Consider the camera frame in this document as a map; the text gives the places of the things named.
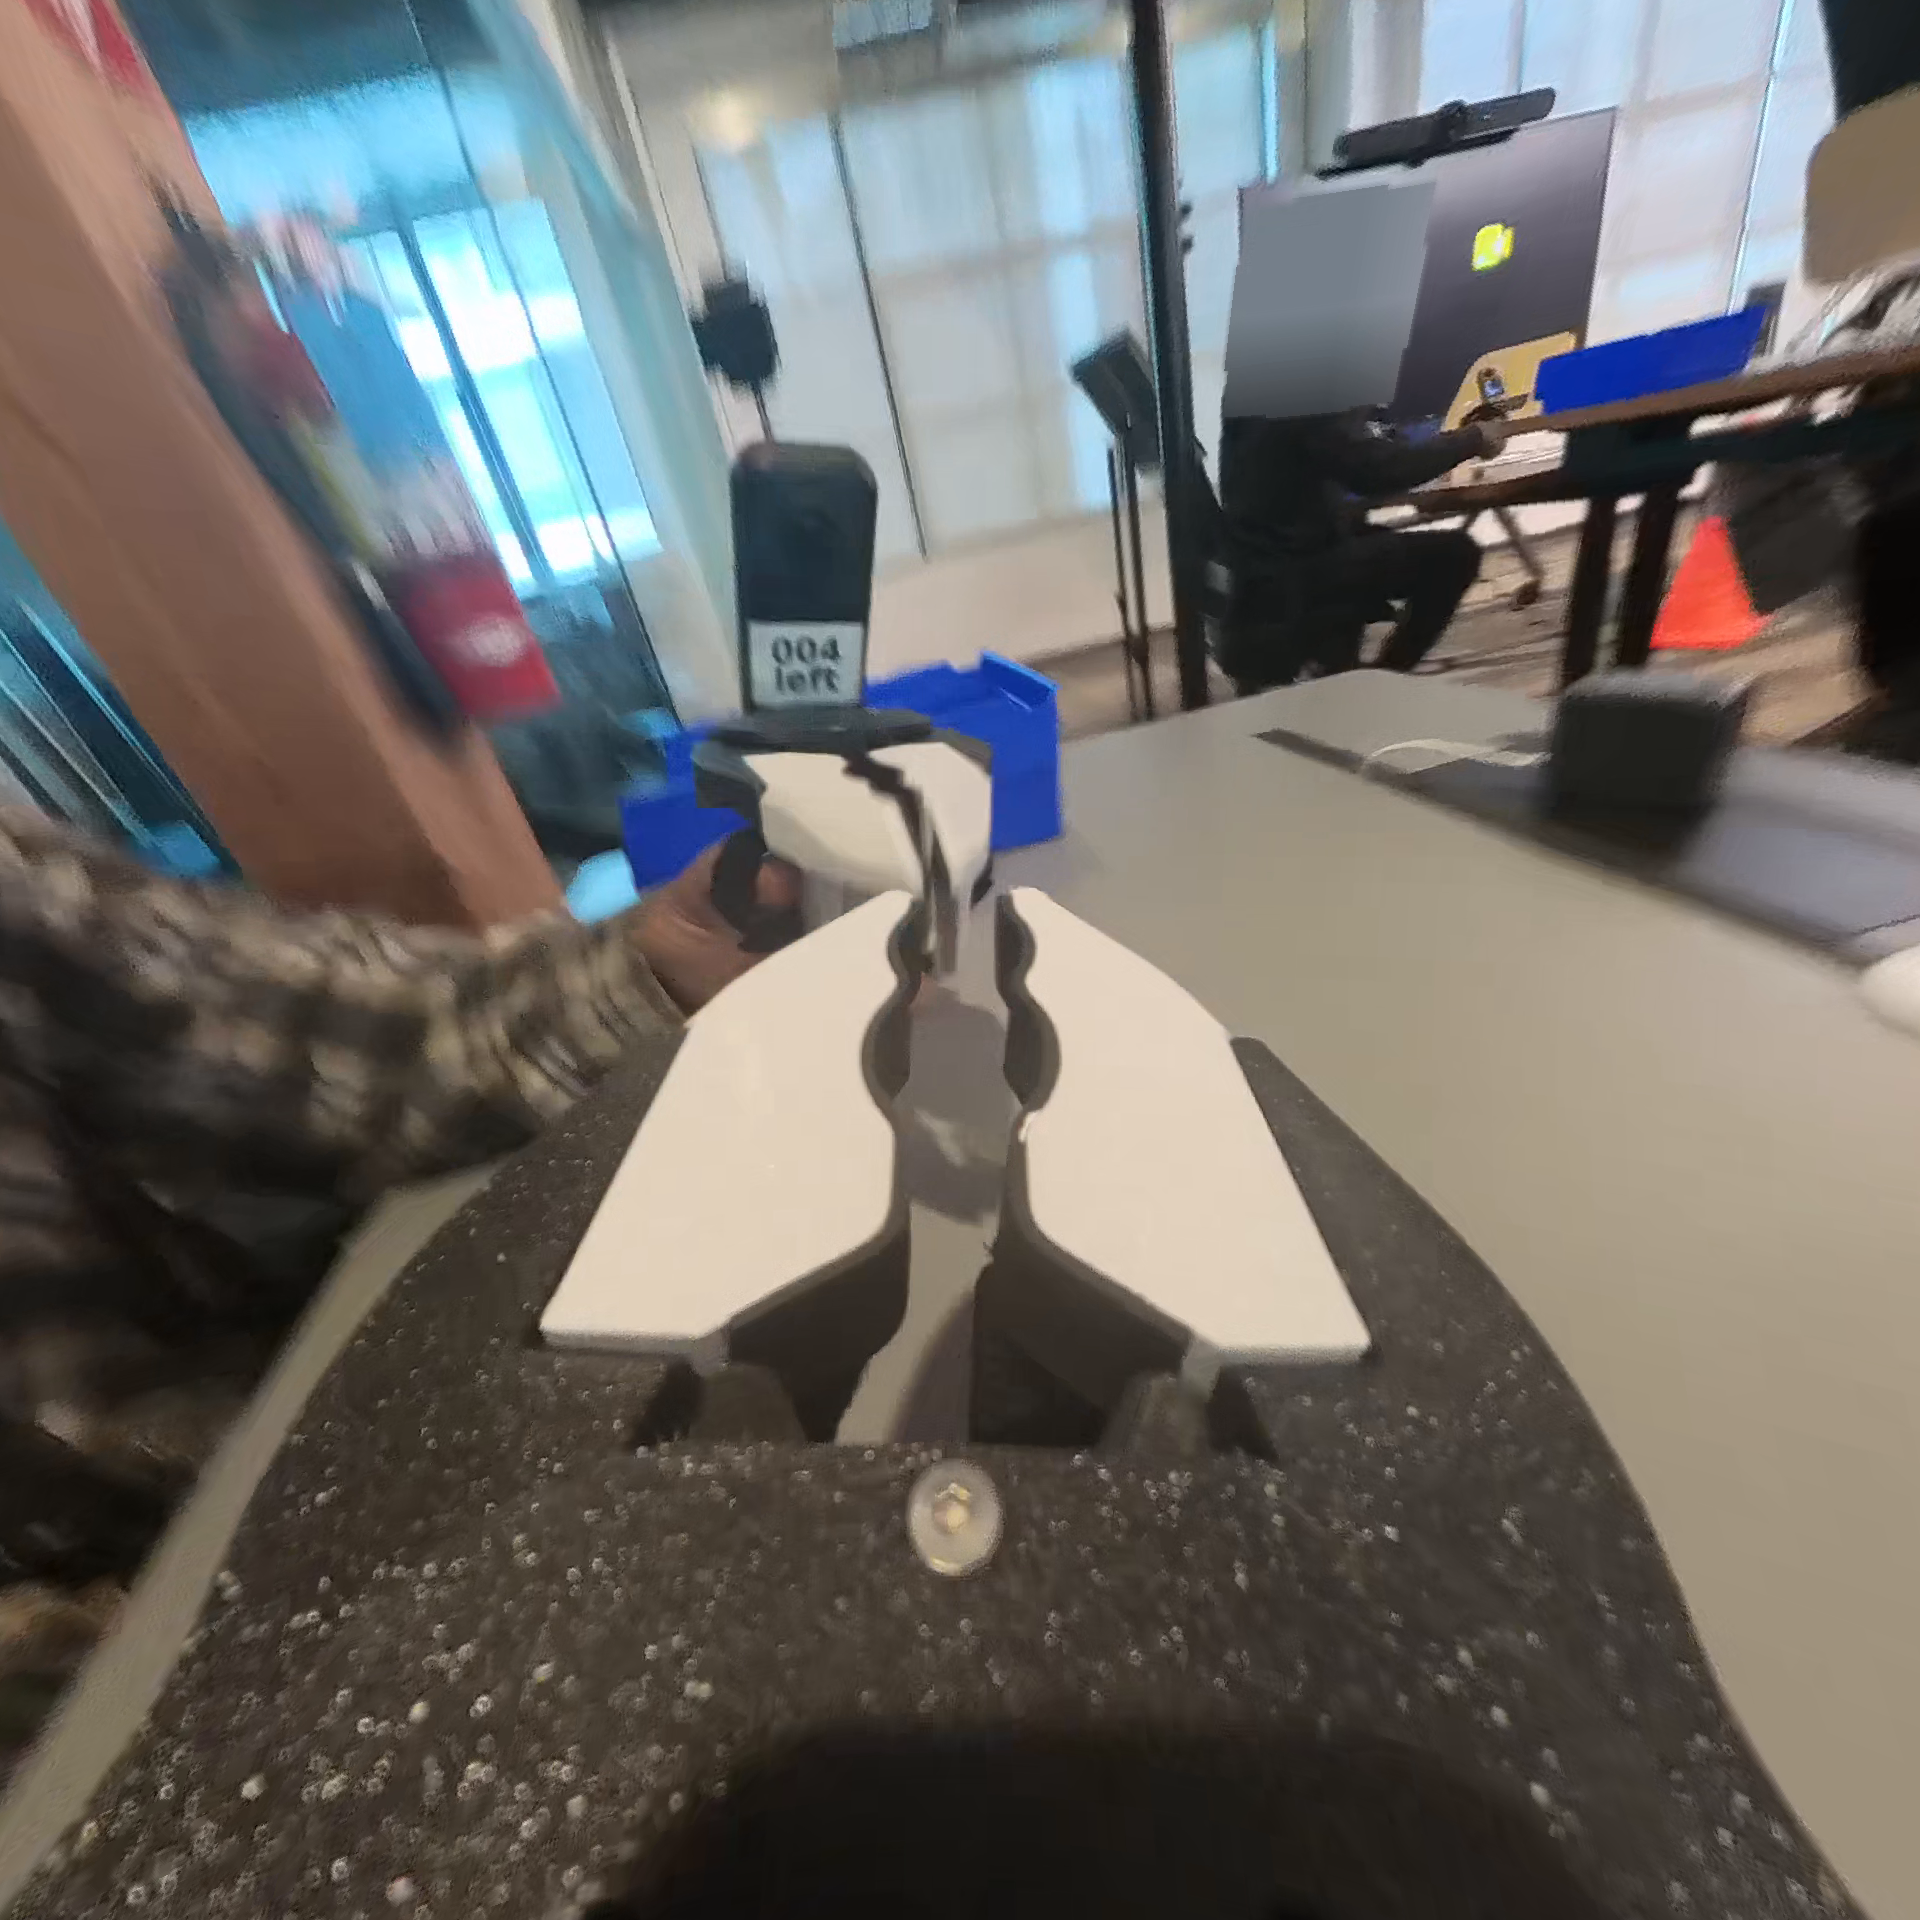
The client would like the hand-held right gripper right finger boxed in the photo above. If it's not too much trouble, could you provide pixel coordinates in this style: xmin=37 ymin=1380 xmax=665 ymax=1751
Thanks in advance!
xmin=966 ymin=885 xmax=1376 ymax=1427

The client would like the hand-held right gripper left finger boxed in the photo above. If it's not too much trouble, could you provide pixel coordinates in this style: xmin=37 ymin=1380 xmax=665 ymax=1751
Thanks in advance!
xmin=534 ymin=889 xmax=966 ymax=1427

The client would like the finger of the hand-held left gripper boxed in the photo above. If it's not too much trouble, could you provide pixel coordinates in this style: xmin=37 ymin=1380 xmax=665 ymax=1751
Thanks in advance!
xmin=884 ymin=733 xmax=998 ymax=920
xmin=742 ymin=743 xmax=946 ymax=904

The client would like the blue plastic bin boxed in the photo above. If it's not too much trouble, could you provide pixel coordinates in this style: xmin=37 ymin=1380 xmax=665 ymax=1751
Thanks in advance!
xmin=617 ymin=647 xmax=1072 ymax=904

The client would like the person's left forearm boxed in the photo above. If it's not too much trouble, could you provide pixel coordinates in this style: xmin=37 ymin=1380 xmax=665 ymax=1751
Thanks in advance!
xmin=0 ymin=802 xmax=688 ymax=1218

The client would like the person's left hand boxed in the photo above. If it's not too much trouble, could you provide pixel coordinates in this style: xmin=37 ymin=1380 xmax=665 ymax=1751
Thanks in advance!
xmin=627 ymin=842 xmax=806 ymax=1022

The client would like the black device on tripod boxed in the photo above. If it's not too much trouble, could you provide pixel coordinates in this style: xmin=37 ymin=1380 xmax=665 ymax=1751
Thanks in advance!
xmin=688 ymin=274 xmax=791 ymax=451

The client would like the red fire extinguisher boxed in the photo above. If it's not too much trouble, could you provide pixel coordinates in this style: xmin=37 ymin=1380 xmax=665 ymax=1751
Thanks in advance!
xmin=225 ymin=253 xmax=569 ymax=726

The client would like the black tilted panel stand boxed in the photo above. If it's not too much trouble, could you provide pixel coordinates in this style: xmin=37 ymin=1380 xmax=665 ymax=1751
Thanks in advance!
xmin=1068 ymin=334 xmax=1160 ymax=721

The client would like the black pole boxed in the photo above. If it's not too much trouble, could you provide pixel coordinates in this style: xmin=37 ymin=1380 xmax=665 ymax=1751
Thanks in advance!
xmin=1126 ymin=0 xmax=1220 ymax=707

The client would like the black charger cube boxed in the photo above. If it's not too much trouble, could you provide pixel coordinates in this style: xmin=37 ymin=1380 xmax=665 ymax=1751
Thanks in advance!
xmin=1540 ymin=670 xmax=1755 ymax=824

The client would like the small tan wooden stand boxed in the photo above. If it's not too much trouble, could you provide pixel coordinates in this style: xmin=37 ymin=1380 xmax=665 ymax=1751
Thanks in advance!
xmin=1444 ymin=330 xmax=1588 ymax=440

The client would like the person's plaid shirt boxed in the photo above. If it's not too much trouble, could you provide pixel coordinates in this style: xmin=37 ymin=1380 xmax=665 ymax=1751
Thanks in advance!
xmin=0 ymin=1199 xmax=316 ymax=1751

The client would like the wooden column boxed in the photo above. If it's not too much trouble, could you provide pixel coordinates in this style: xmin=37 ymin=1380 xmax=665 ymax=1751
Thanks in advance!
xmin=0 ymin=0 xmax=668 ymax=929

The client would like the black webcam bar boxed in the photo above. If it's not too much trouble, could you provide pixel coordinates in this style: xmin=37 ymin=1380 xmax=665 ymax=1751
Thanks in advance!
xmin=1328 ymin=92 xmax=1560 ymax=177

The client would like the orange traffic cone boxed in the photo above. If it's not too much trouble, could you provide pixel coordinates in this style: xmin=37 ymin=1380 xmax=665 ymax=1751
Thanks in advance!
xmin=1647 ymin=516 xmax=1772 ymax=657

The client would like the large black monitor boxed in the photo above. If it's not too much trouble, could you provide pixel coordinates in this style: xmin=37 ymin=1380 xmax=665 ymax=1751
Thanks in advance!
xmin=1423 ymin=103 xmax=1623 ymax=424

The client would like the blue bin on desk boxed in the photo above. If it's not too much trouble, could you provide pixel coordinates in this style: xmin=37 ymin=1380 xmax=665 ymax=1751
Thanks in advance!
xmin=1531 ymin=307 xmax=1775 ymax=418

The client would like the wooden desk with black legs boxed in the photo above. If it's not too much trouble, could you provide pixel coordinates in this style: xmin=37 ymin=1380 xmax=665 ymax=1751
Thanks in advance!
xmin=1371 ymin=349 xmax=1920 ymax=696

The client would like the white charger cable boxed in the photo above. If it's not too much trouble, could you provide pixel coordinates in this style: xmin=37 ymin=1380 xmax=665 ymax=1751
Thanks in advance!
xmin=1360 ymin=733 xmax=1555 ymax=779

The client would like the black table cable channel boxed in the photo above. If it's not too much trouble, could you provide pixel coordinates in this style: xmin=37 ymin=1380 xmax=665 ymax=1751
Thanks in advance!
xmin=1254 ymin=726 xmax=1920 ymax=963

